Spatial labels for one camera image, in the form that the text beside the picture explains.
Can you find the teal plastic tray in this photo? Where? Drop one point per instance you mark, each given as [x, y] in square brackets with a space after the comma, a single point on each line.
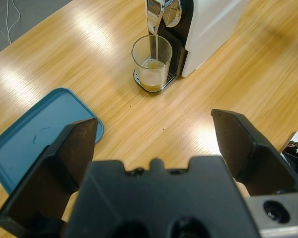
[27, 138]

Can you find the white camera mount dark post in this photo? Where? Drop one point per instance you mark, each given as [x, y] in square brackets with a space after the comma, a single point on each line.
[296, 153]

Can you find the white capsule coffee machine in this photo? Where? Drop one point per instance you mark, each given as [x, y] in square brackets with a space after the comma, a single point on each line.
[213, 24]

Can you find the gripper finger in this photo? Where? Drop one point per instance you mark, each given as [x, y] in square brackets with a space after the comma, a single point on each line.
[248, 153]
[52, 171]

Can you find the clear glass cup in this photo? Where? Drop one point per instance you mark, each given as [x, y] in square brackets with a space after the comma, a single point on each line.
[151, 69]

